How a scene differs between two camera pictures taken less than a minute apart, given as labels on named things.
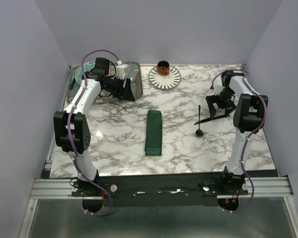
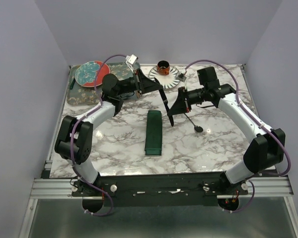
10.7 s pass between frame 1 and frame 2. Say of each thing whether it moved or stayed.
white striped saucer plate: stayed
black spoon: moved
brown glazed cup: stayed
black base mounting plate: stayed
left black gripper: moved
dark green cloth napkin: stayed
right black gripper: moved
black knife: moved
